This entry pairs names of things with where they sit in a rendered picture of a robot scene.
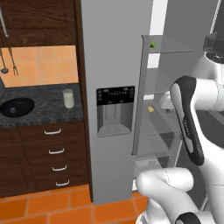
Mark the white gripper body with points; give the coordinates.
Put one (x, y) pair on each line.
(166, 100)

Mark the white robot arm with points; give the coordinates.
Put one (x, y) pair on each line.
(189, 189)

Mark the yellow lemon wedge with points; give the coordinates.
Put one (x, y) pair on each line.
(150, 109)

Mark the glass fridge shelf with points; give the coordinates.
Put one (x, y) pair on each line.
(167, 45)
(157, 128)

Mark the grey fridge door with dispenser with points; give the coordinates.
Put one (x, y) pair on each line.
(112, 52)

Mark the grey fridge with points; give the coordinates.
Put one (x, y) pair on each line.
(180, 17)

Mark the glass of lemonade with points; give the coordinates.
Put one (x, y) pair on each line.
(68, 99)

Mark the black ice bowl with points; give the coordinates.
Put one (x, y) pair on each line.
(20, 105)

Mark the ice cube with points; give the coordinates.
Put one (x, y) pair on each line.
(13, 110)

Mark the small green food item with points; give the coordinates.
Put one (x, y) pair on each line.
(152, 44)

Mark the dark wood drawer front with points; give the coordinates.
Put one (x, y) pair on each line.
(43, 183)
(40, 169)
(35, 132)
(38, 151)

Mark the hanging grey meat fork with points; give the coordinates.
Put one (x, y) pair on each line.
(13, 65)

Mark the hanging grey ladle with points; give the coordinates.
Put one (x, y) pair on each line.
(3, 70)

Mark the dark wood base cupboard door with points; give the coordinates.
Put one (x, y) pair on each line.
(13, 163)

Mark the dark wood wall cupboard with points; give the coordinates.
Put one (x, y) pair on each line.
(40, 20)

